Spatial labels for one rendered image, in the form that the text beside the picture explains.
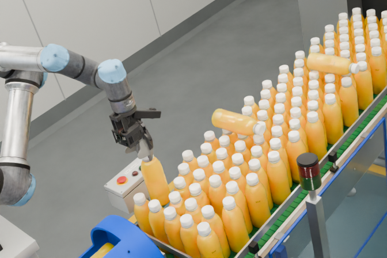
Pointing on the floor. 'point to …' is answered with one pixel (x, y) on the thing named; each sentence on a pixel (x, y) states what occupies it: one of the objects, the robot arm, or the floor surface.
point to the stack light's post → (318, 227)
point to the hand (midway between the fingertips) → (146, 154)
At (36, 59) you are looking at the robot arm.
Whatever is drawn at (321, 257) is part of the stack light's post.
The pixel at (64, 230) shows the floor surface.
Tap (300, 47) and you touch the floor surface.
